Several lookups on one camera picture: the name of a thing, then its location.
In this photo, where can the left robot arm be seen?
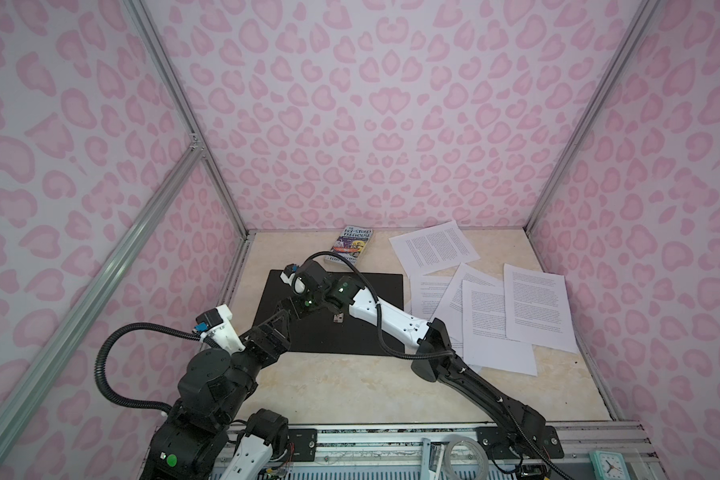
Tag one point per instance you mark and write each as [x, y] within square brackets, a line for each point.
[216, 383]

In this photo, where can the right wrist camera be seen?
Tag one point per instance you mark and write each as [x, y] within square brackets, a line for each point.
[290, 277]

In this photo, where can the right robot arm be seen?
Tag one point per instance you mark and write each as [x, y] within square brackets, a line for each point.
[426, 344]

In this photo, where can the printed sheet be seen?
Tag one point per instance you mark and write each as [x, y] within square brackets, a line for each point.
[449, 309]
[485, 340]
[426, 294]
[433, 249]
[537, 309]

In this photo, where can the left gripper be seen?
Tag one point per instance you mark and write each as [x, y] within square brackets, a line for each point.
[270, 354]

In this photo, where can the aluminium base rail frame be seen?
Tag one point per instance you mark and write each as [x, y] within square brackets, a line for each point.
[414, 451]

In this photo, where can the colourful paperback book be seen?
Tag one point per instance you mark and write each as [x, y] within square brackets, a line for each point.
[351, 243]

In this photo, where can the clear tube coil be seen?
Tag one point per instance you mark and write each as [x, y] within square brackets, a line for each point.
[461, 451]

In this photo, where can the teal alarm clock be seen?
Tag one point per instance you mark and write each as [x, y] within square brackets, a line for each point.
[609, 465]

